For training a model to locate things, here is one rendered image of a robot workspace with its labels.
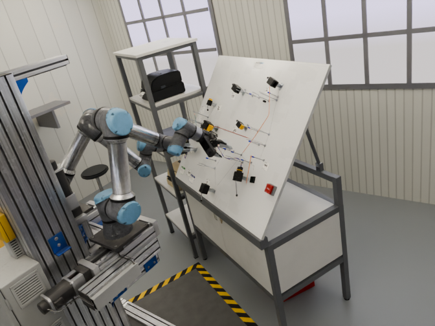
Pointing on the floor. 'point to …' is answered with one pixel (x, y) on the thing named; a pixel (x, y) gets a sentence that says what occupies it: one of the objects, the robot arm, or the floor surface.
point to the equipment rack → (177, 215)
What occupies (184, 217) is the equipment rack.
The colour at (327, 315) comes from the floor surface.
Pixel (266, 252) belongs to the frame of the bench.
